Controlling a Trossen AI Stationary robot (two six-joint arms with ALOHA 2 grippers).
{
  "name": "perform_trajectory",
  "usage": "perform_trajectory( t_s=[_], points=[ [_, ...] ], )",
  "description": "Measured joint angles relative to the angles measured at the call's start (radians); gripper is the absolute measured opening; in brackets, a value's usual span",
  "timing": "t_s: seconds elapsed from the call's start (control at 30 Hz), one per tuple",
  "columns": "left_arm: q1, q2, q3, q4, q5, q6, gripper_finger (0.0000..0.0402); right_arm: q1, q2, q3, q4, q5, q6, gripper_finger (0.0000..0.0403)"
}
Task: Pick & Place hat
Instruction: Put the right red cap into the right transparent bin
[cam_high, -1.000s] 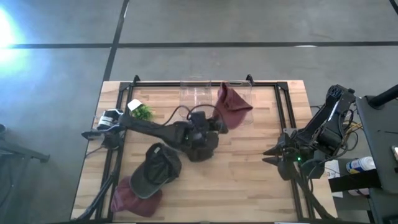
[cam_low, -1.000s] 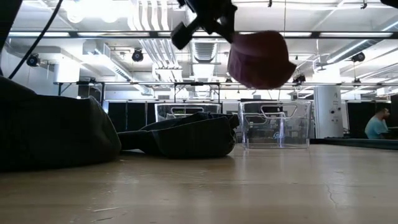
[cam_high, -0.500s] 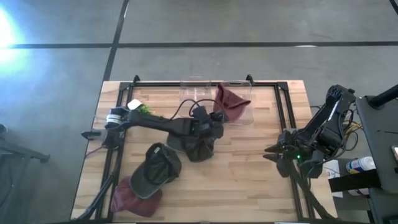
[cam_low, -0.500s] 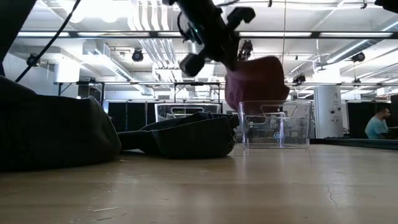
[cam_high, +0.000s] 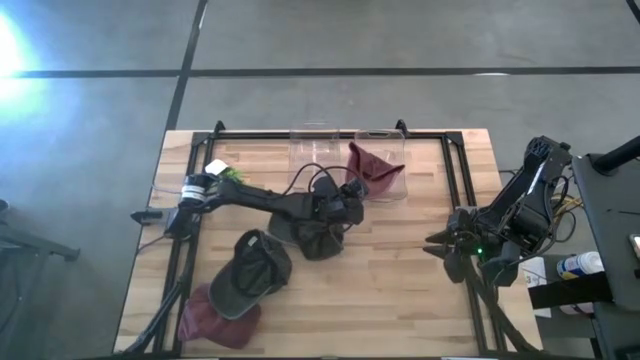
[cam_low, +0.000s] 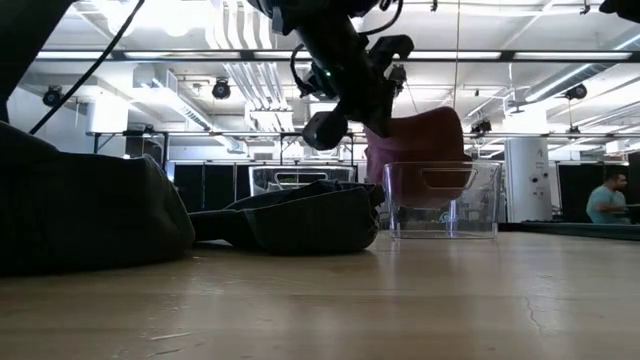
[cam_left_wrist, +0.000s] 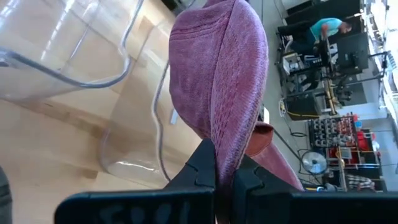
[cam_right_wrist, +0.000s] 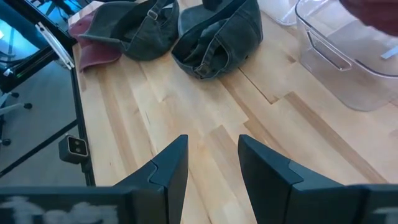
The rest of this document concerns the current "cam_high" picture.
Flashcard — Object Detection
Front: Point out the black metal table frame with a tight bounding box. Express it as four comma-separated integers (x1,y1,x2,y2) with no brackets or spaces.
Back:
117,118,546,359

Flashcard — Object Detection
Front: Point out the maroon baseball cap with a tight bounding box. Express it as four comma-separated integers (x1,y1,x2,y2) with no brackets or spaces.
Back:
177,283,264,350
346,141,406,199

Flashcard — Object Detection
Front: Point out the small white card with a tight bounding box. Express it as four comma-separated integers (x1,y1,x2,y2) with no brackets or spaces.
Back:
204,158,230,177

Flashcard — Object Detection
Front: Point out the black equipment cart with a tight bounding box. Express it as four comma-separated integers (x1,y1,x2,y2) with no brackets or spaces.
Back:
569,134,640,360

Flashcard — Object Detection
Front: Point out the tangled cable bundle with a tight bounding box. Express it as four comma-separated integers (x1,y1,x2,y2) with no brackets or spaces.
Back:
547,174,585,246

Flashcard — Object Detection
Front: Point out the white paper sheet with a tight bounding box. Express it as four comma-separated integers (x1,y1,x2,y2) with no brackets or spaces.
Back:
519,255,552,319

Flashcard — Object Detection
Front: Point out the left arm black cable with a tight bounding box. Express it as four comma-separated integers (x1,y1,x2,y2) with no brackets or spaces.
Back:
282,162,362,199

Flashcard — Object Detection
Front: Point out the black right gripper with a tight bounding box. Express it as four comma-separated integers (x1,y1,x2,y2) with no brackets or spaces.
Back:
422,207,484,260

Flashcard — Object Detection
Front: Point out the dark grey baseball cap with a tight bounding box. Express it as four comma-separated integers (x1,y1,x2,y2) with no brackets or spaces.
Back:
208,228,293,321
268,209,347,262

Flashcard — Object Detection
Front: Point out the black chair base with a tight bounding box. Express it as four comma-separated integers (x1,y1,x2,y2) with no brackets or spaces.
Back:
0,199,81,360

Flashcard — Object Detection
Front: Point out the small green object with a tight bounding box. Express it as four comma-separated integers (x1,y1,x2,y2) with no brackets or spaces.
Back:
219,167,246,185

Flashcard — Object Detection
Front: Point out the clear plastic bin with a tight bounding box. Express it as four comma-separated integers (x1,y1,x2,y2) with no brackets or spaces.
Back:
353,128,409,204
288,122,344,199

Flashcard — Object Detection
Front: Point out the small black bracket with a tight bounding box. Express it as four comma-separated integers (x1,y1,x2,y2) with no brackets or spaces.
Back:
130,209,164,225

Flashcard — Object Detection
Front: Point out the white canister with blue label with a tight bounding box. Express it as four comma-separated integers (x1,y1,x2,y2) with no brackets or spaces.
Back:
556,251,605,281

